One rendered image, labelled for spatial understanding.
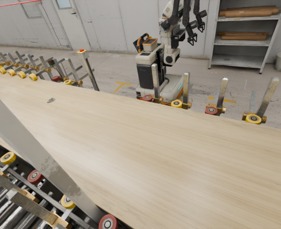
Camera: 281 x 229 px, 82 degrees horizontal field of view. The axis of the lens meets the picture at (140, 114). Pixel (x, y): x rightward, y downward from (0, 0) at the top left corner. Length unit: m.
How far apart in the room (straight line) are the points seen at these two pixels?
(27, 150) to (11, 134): 0.06
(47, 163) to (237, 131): 0.98
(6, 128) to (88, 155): 0.66
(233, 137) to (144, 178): 0.56
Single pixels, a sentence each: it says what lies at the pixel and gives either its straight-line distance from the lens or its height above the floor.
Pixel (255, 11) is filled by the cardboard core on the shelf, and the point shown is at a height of 0.97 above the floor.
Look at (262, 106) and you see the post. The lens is 1.29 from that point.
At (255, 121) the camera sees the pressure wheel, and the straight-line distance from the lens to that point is 1.22.
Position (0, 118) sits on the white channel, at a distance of 0.49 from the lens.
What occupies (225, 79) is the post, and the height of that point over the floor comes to 1.10.
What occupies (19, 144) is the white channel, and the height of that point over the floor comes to 1.42.
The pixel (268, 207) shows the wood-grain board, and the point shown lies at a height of 0.90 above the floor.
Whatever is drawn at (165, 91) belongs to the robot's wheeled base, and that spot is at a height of 0.28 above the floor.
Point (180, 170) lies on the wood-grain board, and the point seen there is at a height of 0.90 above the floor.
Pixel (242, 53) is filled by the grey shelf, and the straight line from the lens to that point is 3.97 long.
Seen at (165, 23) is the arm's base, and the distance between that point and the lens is 2.09.
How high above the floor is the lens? 1.70
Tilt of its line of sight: 41 degrees down
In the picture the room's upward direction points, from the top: 12 degrees counter-clockwise
